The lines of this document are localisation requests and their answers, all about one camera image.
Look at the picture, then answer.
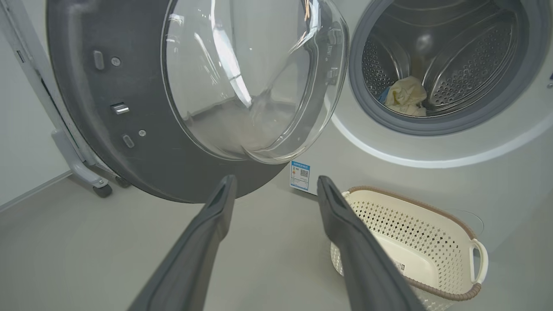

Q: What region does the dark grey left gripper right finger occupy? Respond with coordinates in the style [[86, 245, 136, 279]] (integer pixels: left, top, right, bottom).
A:
[[317, 175, 426, 311]]

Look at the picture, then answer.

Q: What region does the grey metal frame leg caster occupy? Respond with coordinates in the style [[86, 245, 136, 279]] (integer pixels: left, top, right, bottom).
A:
[[0, 0, 132, 199]]

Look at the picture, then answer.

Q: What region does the blue energy label sticker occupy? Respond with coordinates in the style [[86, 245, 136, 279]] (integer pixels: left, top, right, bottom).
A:
[[289, 160, 311, 192]]

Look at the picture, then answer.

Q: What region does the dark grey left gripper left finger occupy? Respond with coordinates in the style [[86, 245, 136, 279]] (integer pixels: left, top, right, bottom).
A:
[[130, 175, 238, 311]]

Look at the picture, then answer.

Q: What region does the white front-load washing machine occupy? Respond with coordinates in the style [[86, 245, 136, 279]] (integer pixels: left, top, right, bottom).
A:
[[272, 0, 553, 255]]

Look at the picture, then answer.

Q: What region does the washing machine door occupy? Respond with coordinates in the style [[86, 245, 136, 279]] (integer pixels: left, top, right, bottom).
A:
[[45, 0, 350, 204]]

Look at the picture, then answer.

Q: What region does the cream perforated laundry basket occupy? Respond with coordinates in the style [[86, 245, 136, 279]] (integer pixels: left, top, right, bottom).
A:
[[330, 186, 489, 311]]

